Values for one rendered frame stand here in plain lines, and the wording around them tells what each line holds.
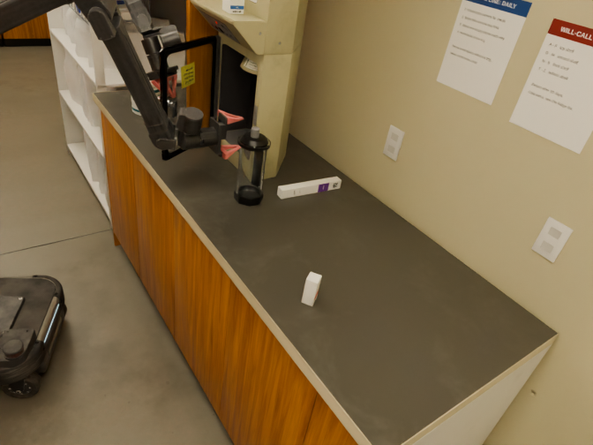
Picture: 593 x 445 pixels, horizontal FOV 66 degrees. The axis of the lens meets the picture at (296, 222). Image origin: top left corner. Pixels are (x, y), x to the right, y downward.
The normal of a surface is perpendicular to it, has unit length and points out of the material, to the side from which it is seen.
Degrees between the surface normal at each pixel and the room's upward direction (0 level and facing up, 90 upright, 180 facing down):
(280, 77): 90
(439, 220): 90
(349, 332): 2
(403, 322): 0
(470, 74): 90
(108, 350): 0
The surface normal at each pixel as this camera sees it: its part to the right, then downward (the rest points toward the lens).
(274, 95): 0.56, 0.54
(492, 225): -0.81, 0.22
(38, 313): 0.15, -0.81
